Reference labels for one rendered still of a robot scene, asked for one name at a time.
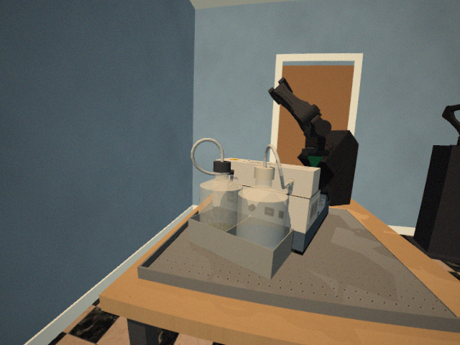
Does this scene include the clear plastic bottle with beige cap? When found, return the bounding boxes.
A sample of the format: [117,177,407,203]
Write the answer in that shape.
[236,166,288,250]

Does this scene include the clear plastic bottle with black cap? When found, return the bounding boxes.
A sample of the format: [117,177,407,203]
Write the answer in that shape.
[200,161,243,231]

